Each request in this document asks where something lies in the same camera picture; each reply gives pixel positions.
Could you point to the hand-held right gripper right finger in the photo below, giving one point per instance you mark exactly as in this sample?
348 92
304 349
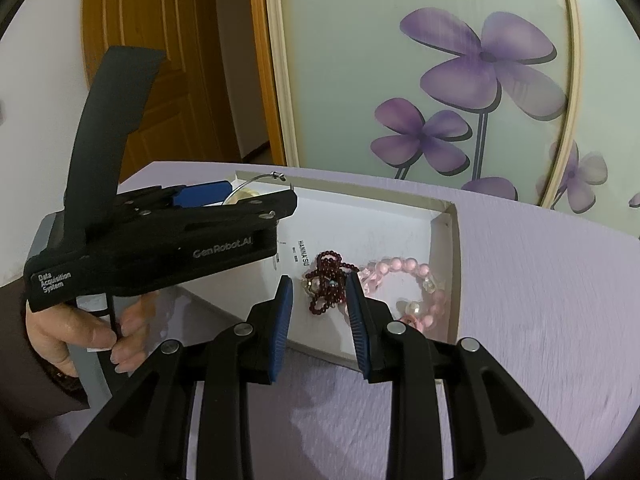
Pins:
357 330

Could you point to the person's left forearm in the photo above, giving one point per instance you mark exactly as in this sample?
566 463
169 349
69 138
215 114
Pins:
20 390

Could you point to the wooden door frame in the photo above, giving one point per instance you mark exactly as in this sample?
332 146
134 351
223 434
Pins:
265 60

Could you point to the grey jewelry tray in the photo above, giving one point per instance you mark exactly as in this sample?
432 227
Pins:
390 230

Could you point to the person's left hand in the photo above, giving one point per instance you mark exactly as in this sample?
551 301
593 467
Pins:
75 327

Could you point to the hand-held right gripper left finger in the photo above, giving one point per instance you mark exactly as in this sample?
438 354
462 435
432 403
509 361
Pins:
282 330

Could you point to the beige wrist watch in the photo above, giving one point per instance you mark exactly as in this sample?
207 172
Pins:
247 195

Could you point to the flower print wardrobe door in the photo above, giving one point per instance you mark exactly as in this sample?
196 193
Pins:
350 60
610 135

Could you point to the purple tablecloth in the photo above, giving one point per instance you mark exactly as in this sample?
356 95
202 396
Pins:
525 285

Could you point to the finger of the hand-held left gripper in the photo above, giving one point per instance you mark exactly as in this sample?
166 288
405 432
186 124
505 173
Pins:
270 207
205 194

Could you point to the thin silver bangle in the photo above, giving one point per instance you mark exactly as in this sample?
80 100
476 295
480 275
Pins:
255 177

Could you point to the wooden door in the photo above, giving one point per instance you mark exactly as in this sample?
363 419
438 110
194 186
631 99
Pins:
200 60

